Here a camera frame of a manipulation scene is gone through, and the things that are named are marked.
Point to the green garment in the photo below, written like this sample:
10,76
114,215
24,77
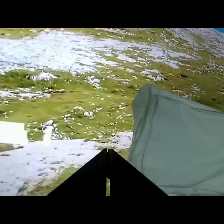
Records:
180,140

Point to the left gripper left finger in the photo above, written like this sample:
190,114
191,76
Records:
85,181

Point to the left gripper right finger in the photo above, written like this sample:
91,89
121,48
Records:
130,181

